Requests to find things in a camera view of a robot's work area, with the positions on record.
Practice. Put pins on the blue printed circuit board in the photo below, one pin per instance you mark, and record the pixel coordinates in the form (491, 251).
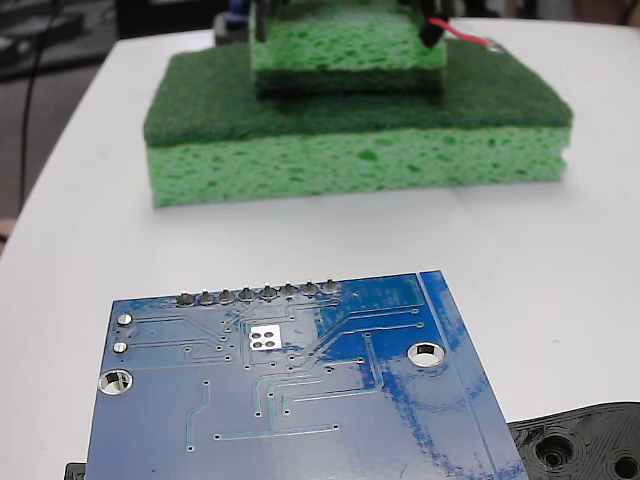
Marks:
(350, 440)

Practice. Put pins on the small green scouring sponge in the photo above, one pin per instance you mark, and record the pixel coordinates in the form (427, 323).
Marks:
(340, 50)

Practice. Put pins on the large green scouring sponge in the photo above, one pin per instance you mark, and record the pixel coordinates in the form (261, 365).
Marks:
(400, 160)

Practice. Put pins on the black plastic mount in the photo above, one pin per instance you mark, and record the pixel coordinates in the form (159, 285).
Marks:
(600, 425)

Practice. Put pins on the small black bracket piece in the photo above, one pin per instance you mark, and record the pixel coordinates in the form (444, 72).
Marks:
(75, 472)

